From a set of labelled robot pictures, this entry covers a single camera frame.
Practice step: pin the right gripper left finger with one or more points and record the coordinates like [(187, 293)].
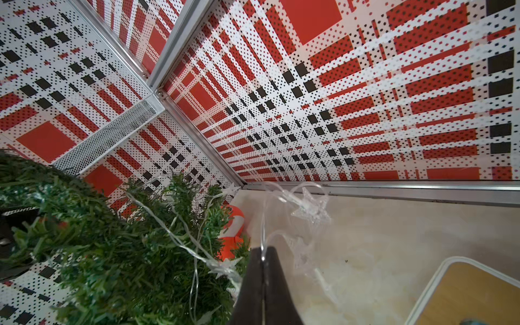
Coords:
[(249, 305)]

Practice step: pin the white wire mesh basket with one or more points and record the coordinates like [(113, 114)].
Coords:
[(98, 145)]

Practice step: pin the white tissue box wooden lid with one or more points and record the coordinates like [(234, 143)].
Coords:
[(465, 291)]

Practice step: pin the red shark plush toy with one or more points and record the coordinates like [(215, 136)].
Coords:
[(232, 237)]

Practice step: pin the left small green christmas tree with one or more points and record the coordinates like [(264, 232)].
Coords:
[(160, 263)]

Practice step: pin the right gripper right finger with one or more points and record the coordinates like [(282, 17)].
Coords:
[(278, 304)]

